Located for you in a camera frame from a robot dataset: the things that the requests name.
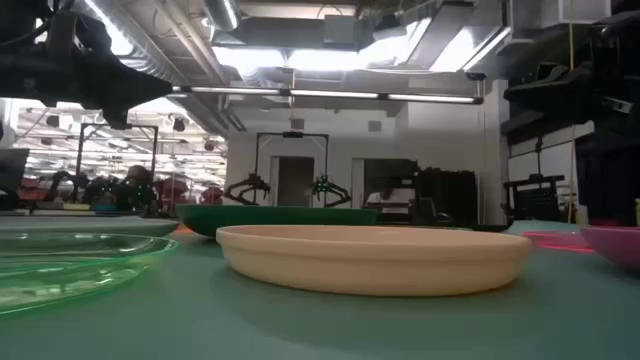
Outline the dark monitor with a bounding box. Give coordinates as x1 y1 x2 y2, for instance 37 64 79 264
0 148 30 211

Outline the long LED light bar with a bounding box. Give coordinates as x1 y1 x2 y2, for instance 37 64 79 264
167 85 485 105

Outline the yellow hanging cable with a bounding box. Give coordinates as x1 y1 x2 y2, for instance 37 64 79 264
567 0 578 225

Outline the red chair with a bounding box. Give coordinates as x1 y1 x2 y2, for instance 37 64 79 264
199 184 225 206
153 177 191 214

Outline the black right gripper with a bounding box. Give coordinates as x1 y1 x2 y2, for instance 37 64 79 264
503 42 640 129

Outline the magenta plastic plate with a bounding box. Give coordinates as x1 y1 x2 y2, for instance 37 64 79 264
579 224 640 274

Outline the person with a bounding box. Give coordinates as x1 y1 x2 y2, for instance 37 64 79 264
117 164 156 214
366 188 412 217

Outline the dark green plastic plate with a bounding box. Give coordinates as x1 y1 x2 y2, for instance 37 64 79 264
175 203 380 239

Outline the round silver ventilation duct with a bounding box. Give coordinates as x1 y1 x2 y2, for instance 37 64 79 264
202 0 242 32

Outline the black neighbouring station frame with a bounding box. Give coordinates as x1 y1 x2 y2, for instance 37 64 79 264
254 131 330 209
74 122 160 211

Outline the grey ceiling unit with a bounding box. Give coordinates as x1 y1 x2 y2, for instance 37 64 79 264
322 13 358 50

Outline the clear red plate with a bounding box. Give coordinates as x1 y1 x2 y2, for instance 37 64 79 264
519 228 596 254

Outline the beige plastic dish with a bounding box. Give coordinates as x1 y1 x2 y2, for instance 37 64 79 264
215 224 533 298

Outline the green table mat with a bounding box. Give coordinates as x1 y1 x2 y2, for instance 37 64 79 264
0 214 640 360

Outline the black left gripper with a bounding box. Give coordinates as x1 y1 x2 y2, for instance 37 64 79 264
29 12 174 130

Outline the large clear green plate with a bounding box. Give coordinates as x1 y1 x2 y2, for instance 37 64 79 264
0 232 180 316

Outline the grey plastic plate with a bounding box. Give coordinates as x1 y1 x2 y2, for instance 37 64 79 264
0 215 180 239

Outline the grey door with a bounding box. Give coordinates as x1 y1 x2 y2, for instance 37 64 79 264
276 156 316 208

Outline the black equipment rack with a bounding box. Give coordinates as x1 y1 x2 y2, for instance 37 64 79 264
502 173 567 224

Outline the corrugated silver air duct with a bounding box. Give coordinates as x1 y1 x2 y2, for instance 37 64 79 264
79 0 236 91

